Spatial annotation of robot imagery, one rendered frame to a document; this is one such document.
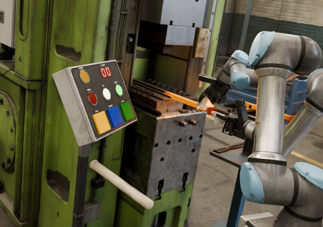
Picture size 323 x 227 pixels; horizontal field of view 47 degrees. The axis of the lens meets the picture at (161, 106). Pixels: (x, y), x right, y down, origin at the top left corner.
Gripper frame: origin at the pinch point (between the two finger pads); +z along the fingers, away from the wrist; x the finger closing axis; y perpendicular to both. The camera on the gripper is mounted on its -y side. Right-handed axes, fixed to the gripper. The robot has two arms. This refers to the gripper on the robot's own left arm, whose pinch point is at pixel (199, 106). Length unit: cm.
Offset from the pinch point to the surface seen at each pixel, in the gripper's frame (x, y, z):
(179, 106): 4.6, -12.6, 14.1
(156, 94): -5.4, -22.1, 13.6
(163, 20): -15.4, -34.5, -24.7
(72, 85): -72, -6, -13
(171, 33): -9.0, -31.6, -19.5
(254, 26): 780, -440, 230
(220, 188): 111, 3, 113
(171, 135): -4.4, -1.0, 22.5
